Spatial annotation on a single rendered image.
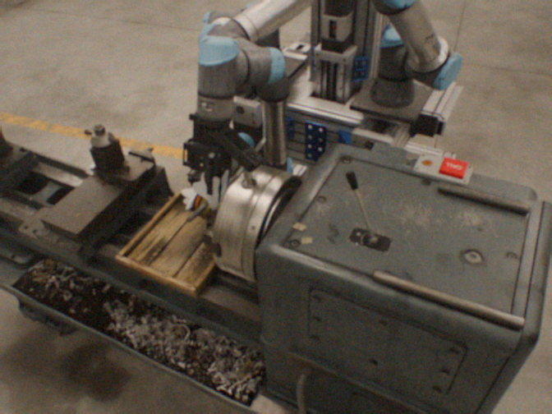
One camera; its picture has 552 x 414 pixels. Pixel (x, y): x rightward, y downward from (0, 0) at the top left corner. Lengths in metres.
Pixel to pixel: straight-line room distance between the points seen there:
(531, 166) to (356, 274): 2.65
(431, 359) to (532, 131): 2.95
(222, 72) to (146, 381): 1.69
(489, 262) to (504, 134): 2.75
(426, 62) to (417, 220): 0.53
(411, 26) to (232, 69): 0.55
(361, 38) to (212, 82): 0.96
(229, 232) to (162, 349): 0.65
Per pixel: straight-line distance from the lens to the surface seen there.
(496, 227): 1.17
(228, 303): 1.44
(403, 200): 1.17
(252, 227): 1.18
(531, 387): 2.48
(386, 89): 1.65
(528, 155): 3.65
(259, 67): 1.01
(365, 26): 1.81
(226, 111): 0.98
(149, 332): 1.79
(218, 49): 0.95
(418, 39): 1.39
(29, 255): 2.22
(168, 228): 1.65
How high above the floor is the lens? 2.04
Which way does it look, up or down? 44 degrees down
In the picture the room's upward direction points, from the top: 3 degrees counter-clockwise
